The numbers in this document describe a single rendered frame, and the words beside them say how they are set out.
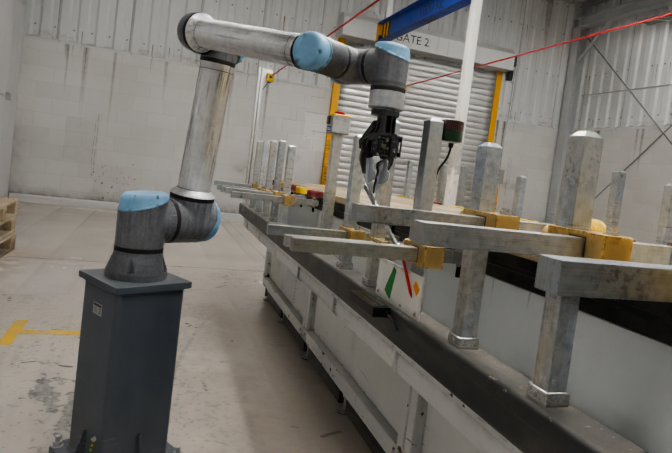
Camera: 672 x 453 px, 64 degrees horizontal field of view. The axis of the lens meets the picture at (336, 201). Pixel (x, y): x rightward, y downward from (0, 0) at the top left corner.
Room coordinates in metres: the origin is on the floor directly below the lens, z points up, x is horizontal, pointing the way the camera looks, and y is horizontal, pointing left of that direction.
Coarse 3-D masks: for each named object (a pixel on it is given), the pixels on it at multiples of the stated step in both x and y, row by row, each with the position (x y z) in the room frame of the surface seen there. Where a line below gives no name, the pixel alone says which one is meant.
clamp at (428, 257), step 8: (408, 240) 1.29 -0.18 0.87; (424, 248) 1.21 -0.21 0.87; (432, 248) 1.21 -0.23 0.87; (440, 248) 1.21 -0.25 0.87; (424, 256) 1.20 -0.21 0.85; (432, 256) 1.21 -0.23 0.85; (440, 256) 1.21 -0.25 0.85; (416, 264) 1.23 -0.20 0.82; (424, 264) 1.20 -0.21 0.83; (432, 264) 1.21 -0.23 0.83; (440, 264) 1.22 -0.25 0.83
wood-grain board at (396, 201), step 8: (296, 184) 3.49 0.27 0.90; (304, 184) 3.70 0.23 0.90; (312, 184) 3.95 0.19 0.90; (336, 192) 2.96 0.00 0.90; (344, 192) 3.12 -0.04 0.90; (336, 200) 2.51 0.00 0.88; (344, 200) 2.40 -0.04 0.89; (360, 200) 2.37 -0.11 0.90; (368, 200) 2.47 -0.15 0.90; (392, 200) 2.82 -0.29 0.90; (400, 200) 2.96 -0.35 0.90; (408, 200) 3.12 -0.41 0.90; (408, 208) 2.19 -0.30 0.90; (432, 208) 2.47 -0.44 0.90; (440, 208) 2.58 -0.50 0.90; (448, 208) 2.69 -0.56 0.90; (456, 208) 2.82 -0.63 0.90; (520, 256) 1.20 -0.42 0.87; (528, 256) 1.18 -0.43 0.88; (536, 256) 1.15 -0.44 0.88
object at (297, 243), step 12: (300, 240) 1.15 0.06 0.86; (312, 240) 1.16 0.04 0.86; (324, 240) 1.17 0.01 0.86; (336, 240) 1.19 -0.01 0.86; (312, 252) 1.16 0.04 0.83; (324, 252) 1.17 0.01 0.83; (336, 252) 1.18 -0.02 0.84; (348, 252) 1.18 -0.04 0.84; (360, 252) 1.19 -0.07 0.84; (372, 252) 1.20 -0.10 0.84; (384, 252) 1.21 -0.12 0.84; (396, 252) 1.22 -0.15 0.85; (408, 252) 1.23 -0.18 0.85; (456, 252) 1.26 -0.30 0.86; (456, 264) 1.29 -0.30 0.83
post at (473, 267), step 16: (496, 144) 1.05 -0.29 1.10; (480, 160) 1.05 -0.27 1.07; (496, 160) 1.04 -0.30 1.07; (480, 176) 1.04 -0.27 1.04; (496, 176) 1.04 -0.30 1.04; (480, 192) 1.04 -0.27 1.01; (496, 192) 1.05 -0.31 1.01; (480, 208) 1.04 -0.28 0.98; (464, 256) 1.06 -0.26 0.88; (480, 256) 1.04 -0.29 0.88; (464, 272) 1.05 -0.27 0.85; (480, 272) 1.04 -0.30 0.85; (464, 288) 1.05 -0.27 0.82; (480, 288) 1.04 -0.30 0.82; (464, 304) 1.04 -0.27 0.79; (480, 304) 1.05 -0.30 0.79; (464, 320) 1.04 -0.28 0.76; (464, 336) 1.04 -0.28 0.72
